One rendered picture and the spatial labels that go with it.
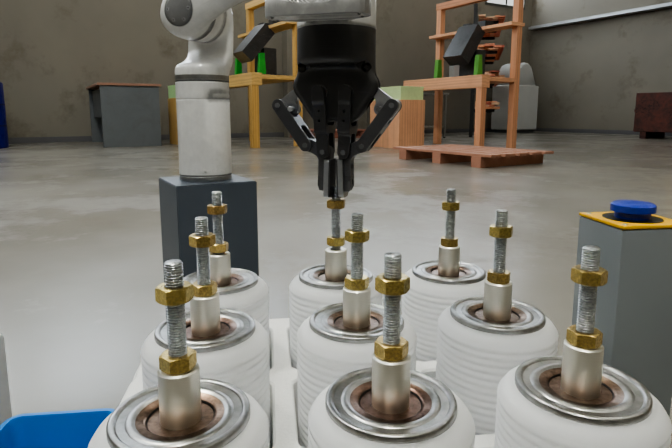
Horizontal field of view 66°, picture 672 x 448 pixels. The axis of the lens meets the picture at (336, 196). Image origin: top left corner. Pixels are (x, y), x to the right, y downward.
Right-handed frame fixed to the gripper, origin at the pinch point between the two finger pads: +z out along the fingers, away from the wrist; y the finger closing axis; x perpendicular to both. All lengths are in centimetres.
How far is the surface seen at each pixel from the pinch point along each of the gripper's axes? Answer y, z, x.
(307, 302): 1.5, 11.6, 4.5
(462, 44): 13, -86, -604
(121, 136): 423, 25, -511
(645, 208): -29.1, 2.6, -5.4
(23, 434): 28.8, 25.4, 12.2
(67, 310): 70, 36, -37
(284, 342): 5.1, 17.4, 1.4
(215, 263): 10.5, 8.1, 5.7
